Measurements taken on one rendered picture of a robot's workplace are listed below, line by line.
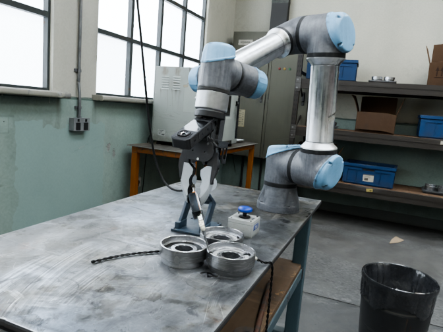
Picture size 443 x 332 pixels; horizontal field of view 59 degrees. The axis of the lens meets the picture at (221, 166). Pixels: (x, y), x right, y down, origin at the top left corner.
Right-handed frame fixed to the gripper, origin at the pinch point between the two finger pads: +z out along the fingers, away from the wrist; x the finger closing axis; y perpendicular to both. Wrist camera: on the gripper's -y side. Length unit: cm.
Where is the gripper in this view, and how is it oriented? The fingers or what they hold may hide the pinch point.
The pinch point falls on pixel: (193, 198)
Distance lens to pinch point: 88.9
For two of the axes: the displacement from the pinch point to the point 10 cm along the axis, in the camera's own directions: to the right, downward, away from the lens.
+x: -9.1, -1.5, 3.9
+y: 3.9, 0.3, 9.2
